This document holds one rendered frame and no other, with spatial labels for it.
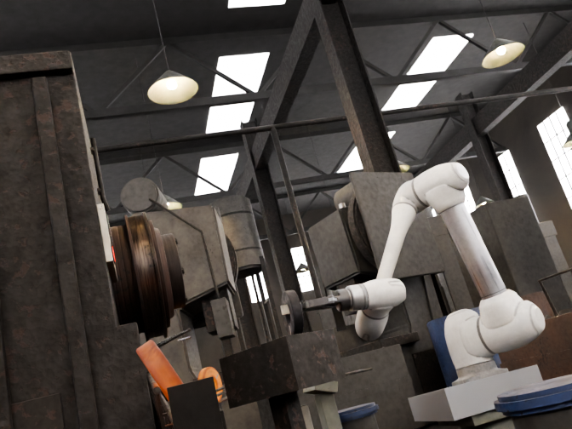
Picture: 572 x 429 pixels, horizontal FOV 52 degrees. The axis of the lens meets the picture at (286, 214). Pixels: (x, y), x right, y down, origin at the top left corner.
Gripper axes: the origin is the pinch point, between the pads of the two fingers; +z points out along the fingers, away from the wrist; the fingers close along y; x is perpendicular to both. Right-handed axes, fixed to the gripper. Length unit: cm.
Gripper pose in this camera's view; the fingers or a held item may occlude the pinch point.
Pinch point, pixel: (291, 308)
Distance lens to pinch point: 197.6
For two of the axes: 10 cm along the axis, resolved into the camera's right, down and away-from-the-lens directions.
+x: -2.0, -9.3, 3.0
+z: -9.6, 1.2, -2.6
